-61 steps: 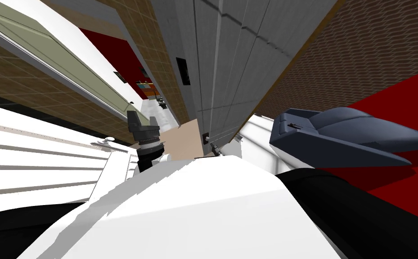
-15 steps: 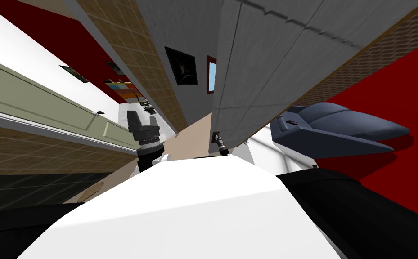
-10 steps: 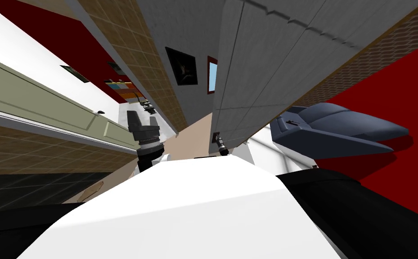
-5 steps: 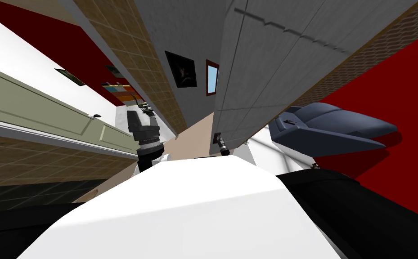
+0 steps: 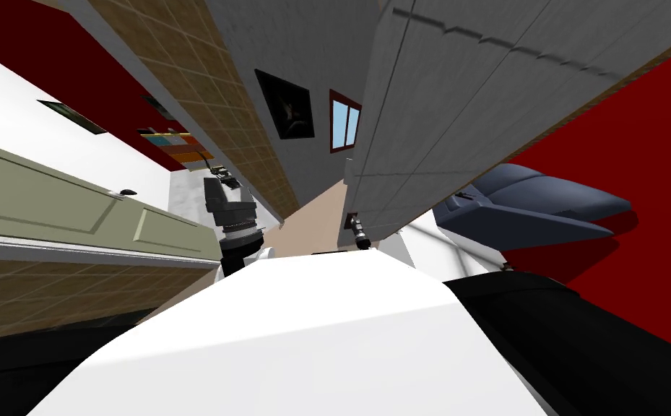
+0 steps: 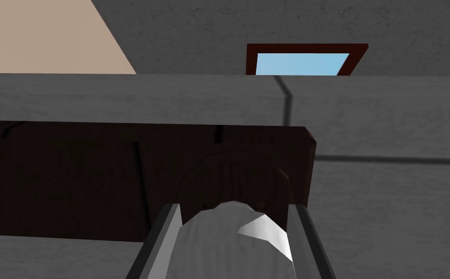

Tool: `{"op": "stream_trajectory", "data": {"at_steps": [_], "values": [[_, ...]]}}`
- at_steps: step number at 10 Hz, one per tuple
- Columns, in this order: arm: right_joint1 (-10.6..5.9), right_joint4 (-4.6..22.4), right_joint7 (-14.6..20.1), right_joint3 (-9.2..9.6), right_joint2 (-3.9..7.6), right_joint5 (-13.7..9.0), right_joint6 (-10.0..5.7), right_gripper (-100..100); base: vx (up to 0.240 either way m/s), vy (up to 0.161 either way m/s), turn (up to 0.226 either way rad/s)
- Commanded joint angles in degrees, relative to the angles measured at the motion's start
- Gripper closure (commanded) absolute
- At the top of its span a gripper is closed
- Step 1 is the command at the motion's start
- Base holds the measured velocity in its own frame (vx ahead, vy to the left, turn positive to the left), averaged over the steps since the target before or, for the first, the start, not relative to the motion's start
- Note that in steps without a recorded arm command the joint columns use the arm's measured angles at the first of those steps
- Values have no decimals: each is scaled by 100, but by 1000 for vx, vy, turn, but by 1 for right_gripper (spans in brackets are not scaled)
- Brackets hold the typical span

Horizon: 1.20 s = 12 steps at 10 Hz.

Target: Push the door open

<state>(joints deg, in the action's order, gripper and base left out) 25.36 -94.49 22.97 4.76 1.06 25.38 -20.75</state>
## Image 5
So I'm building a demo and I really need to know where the colourful bookshelf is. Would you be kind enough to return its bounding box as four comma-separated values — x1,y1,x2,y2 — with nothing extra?
137,126,216,173

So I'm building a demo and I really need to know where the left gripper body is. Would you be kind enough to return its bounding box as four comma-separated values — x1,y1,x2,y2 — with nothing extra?
203,175,256,233

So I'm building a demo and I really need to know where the blue sofa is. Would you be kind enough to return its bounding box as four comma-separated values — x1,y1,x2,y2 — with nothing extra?
431,162,633,253

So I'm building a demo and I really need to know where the thin dark wall picture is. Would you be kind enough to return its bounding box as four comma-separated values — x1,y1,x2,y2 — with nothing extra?
37,99,108,137

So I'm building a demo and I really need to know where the red framed window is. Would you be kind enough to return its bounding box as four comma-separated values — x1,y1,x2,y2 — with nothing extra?
329,89,363,155

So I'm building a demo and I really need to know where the small dark wall picture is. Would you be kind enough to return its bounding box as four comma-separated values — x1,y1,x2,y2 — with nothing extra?
141,95,176,122

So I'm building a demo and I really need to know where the green door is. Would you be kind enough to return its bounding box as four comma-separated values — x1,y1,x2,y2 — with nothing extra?
0,135,222,270

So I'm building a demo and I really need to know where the dark framed picture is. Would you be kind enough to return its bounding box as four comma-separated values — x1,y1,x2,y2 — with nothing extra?
254,69,316,142

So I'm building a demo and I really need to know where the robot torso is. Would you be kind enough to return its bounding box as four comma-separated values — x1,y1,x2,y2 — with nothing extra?
25,248,550,416

